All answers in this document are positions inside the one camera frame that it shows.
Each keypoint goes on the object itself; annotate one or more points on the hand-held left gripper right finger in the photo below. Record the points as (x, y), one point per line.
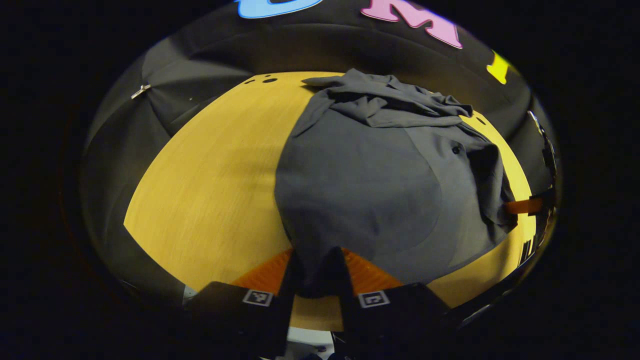
(348, 305)

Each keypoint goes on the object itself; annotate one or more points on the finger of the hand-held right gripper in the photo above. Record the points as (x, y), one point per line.
(522, 206)

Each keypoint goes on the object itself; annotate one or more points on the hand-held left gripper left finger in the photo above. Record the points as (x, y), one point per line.
(287, 300)

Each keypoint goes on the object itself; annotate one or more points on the grey button-up shirt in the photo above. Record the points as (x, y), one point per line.
(360, 190)

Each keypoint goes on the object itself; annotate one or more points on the white metal clip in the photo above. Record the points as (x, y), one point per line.
(141, 91)

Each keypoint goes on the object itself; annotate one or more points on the black backdrop cloth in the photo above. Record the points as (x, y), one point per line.
(210, 50)

